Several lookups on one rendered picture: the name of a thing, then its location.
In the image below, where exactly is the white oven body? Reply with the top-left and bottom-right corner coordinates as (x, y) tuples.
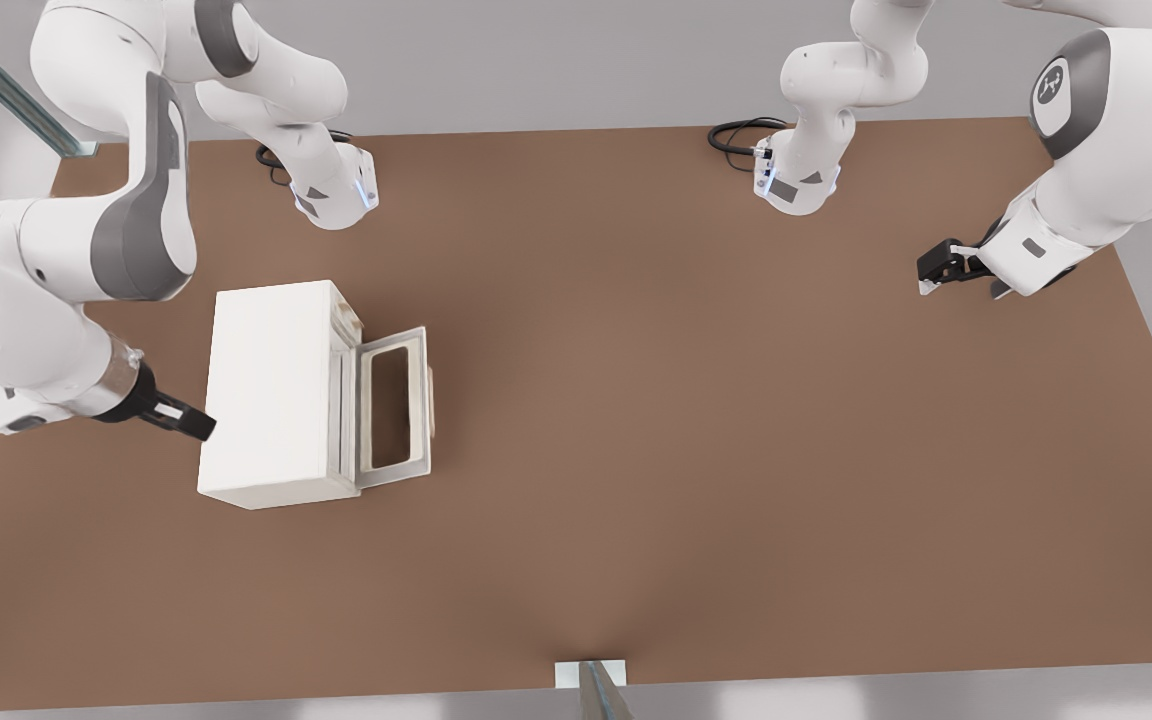
(197, 280), (368, 512)

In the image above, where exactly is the white oven door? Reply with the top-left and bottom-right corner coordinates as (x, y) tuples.
(350, 326), (436, 492)

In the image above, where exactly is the black cable loop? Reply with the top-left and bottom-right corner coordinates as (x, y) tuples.
(255, 129), (354, 188)
(707, 117), (790, 177)

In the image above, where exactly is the silver frame post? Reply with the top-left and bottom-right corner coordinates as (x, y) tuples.
(0, 8), (99, 160)
(554, 659), (637, 720)

